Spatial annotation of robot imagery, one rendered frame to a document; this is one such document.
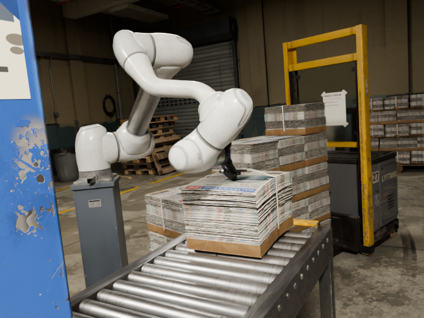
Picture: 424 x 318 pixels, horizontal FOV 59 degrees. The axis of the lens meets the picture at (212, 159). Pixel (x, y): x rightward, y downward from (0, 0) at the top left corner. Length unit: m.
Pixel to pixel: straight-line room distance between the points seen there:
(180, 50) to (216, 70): 8.35
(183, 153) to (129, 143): 0.85
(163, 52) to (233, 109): 0.56
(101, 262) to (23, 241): 1.79
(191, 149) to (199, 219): 0.36
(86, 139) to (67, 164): 7.18
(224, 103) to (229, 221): 0.43
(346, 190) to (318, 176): 0.59
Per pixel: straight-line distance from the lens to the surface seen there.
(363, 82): 3.18
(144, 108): 1.73
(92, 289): 1.22
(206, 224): 1.32
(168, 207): 2.13
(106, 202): 1.87
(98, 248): 1.94
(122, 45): 1.46
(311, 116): 2.91
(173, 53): 1.52
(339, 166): 3.51
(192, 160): 1.05
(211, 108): 1.05
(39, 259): 0.18
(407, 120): 7.03
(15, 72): 0.18
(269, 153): 2.51
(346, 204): 3.55
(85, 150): 1.86
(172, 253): 1.40
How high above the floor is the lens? 1.29
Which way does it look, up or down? 7 degrees down
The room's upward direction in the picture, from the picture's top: 5 degrees counter-clockwise
